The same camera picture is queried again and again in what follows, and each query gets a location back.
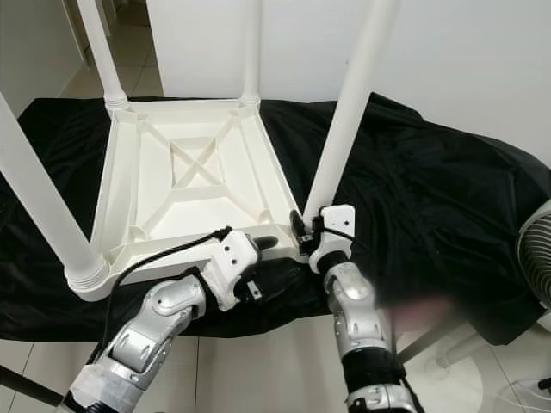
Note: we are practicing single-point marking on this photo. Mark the black metal frame bar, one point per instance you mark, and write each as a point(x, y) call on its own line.
point(30, 385)

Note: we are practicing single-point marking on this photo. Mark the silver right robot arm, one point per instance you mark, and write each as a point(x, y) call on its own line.
point(357, 318)

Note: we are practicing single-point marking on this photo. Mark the black nylon cloth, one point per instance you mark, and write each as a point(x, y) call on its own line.
point(465, 198)

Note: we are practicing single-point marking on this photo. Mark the white plastic table top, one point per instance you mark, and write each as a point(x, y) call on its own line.
point(189, 215)

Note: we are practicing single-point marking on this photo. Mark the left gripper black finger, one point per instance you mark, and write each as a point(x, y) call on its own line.
point(267, 243)

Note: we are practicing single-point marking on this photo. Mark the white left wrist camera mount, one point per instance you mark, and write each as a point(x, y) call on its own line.
point(232, 258)

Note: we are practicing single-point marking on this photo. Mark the white plastic table leg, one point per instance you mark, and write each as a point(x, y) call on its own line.
point(103, 60)
point(52, 224)
point(353, 103)
point(251, 52)

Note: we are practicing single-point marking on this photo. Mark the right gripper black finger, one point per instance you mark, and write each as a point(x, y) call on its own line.
point(295, 225)

